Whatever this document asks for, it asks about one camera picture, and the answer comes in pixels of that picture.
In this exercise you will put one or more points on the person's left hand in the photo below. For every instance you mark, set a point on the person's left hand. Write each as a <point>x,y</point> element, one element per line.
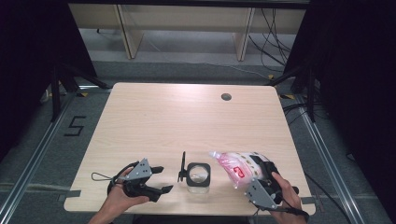
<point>120,200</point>

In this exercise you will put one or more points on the black metal stand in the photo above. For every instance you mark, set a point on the black metal stand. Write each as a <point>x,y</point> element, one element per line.
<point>56,93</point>
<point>311,93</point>

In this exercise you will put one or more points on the grey tape strip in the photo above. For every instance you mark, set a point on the grey tape strip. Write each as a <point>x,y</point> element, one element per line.
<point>70,193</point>
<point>308,200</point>

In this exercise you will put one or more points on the aluminium floor rail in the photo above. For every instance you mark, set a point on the aluminium floor rail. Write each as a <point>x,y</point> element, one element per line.
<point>37,146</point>
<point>323,155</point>

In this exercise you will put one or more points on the dark curtain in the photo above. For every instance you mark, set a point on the dark curtain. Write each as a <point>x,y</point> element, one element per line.
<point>31,46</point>
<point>358,77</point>

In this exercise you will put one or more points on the person's right hand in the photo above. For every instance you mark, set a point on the person's right hand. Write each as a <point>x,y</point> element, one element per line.
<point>289,199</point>

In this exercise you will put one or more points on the white plastic bag red print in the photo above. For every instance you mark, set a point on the white plastic bag red print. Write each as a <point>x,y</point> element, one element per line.
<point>236,168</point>

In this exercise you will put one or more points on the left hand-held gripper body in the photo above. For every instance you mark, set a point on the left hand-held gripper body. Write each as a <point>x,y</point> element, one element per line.
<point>140,172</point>

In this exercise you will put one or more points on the square glass jar black lid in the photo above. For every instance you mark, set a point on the square glass jar black lid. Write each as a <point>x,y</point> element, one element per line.
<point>199,174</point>

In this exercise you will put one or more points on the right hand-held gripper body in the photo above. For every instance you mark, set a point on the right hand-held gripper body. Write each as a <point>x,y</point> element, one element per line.
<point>260,194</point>

